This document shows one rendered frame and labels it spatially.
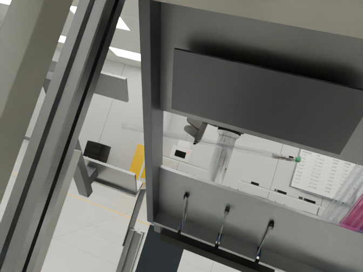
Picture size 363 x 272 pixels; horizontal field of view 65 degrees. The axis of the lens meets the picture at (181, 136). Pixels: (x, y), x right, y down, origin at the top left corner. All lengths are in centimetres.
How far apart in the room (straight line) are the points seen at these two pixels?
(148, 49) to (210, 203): 43
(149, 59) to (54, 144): 22
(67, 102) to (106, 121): 808
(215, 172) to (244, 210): 62
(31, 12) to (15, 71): 5
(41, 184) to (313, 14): 33
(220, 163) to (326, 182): 644
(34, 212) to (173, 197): 47
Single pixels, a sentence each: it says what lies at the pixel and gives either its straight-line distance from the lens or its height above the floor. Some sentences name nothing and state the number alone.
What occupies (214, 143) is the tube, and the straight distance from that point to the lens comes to 79.
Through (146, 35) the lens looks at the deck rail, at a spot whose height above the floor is 105.
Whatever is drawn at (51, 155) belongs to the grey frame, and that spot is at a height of 84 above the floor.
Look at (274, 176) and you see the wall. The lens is 749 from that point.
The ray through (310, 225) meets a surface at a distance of 74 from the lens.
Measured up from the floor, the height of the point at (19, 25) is 94.
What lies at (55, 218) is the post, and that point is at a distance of 94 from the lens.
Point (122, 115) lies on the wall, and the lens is 828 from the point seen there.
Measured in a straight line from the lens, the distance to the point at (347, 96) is 47.
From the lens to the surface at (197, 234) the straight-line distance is 84.
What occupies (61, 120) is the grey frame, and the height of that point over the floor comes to 88.
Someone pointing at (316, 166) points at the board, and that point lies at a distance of 765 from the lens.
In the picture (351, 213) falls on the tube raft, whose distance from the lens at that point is 72.
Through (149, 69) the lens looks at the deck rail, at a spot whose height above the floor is 101.
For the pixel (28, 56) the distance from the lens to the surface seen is 25.
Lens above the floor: 88
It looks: 4 degrees up
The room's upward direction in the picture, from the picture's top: 17 degrees clockwise
